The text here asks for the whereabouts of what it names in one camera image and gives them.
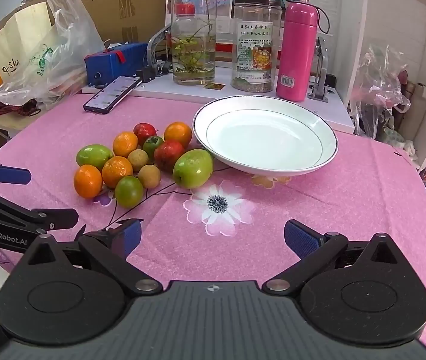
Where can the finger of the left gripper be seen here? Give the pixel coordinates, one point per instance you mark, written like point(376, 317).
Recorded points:
point(56, 219)
point(6, 175)

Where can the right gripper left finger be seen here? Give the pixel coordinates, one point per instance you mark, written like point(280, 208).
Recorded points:
point(107, 250)

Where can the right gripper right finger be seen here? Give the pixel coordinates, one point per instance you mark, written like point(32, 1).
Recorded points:
point(316, 252)

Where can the orange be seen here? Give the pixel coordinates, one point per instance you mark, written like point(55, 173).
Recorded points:
point(180, 132)
point(124, 144)
point(115, 169)
point(88, 181)

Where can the round green fruit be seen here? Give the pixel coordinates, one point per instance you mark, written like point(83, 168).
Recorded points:
point(129, 192)

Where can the tan longan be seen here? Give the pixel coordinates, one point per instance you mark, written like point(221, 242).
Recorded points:
point(138, 159)
point(150, 176)

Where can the red apple front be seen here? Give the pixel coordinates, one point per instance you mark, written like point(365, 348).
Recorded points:
point(166, 155)

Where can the red apple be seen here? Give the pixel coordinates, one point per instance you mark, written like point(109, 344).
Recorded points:
point(166, 155)
point(143, 131)

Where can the small green persimmon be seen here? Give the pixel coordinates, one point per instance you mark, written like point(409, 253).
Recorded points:
point(151, 144)

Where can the large green mango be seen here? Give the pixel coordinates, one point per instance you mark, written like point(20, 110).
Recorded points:
point(193, 169)

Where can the red apple back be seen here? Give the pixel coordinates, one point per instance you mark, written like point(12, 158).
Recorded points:
point(143, 131)

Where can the black smartphone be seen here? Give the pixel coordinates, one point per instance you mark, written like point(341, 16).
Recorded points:
point(109, 97)

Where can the cream paper shopping bag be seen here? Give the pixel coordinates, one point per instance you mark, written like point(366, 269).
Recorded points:
point(20, 35)

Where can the white ceramic plate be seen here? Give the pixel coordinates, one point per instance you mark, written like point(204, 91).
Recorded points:
point(265, 136)

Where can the blue tool box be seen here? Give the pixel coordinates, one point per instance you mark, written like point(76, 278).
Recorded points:
point(105, 66)

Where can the crumpled clear plastic bag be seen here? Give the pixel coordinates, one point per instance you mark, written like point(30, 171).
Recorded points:
point(377, 91)

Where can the pink thermos bottle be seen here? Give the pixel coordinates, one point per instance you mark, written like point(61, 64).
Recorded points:
point(297, 54)

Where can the cardboard box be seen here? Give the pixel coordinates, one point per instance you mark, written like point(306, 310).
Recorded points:
point(127, 20)

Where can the plastic bottle with plant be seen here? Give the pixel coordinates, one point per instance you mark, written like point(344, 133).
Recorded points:
point(193, 39)

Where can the clear jar with label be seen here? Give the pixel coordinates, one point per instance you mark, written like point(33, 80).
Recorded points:
point(256, 33)

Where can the grey metal bracket right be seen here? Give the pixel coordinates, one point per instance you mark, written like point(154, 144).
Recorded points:
point(317, 89)

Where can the grey metal bracket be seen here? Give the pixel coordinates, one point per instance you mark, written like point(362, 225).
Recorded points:
point(317, 89)
point(158, 52)

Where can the grey metal bracket left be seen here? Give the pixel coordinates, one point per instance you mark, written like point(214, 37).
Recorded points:
point(158, 52)

